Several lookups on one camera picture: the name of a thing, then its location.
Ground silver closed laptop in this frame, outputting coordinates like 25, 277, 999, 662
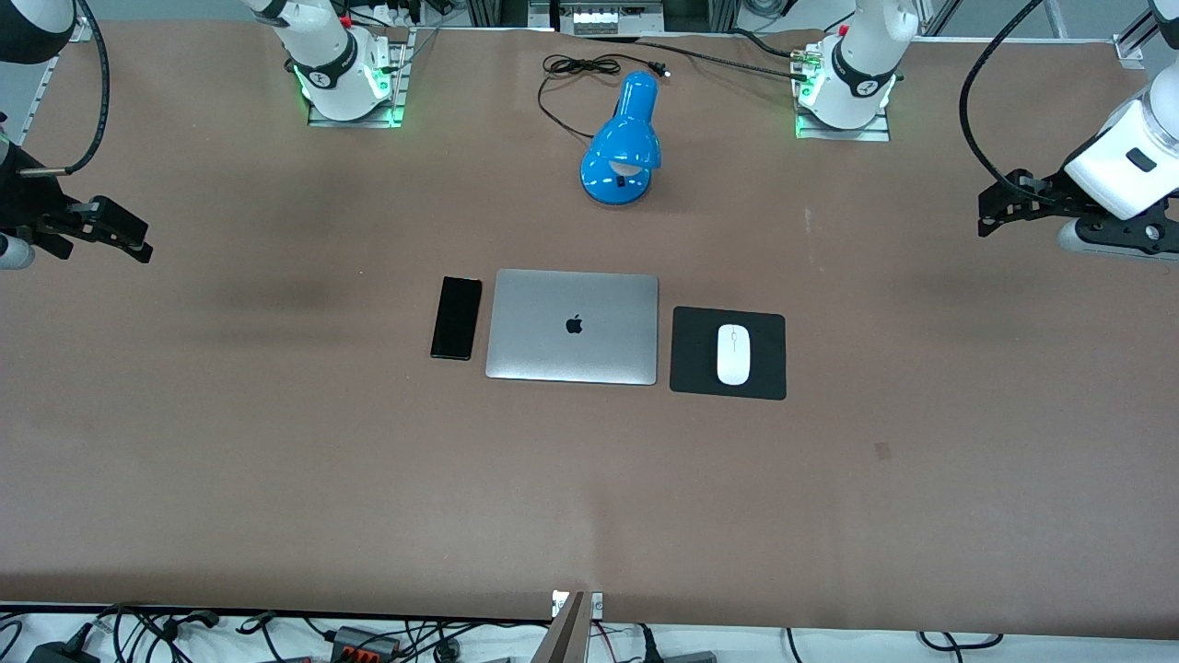
484, 268, 660, 387

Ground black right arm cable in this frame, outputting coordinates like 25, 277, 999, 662
57, 0, 111, 176

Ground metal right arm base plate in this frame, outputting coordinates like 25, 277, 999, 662
306, 26, 414, 129

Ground blue desk lamp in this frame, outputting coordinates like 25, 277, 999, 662
578, 70, 664, 208

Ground black cable across table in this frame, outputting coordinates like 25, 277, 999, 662
589, 35, 813, 86

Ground white computer mouse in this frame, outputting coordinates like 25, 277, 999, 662
716, 322, 753, 387

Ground black lamp power cord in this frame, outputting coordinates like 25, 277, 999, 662
537, 53, 672, 141

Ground brown wooden post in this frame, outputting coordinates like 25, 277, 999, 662
547, 591, 591, 663

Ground black smartphone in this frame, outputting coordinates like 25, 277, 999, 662
429, 275, 484, 362

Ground white power strip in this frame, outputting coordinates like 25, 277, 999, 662
571, 7, 648, 36

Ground grey box with orange switches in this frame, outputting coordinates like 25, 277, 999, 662
330, 625, 403, 663

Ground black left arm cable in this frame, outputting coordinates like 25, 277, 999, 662
958, 0, 1051, 190

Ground tangled black floor cables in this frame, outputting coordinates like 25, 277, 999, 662
0, 603, 554, 663

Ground looped black floor cable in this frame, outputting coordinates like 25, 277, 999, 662
916, 630, 1007, 653

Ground black power adapter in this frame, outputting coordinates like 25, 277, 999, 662
26, 638, 100, 663

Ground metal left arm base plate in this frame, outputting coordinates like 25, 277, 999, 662
793, 44, 893, 143

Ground black mouse pad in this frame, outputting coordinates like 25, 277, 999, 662
669, 306, 788, 402

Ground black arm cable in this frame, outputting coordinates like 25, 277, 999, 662
958, 0, 1051, 190
57, 0, 111, 176

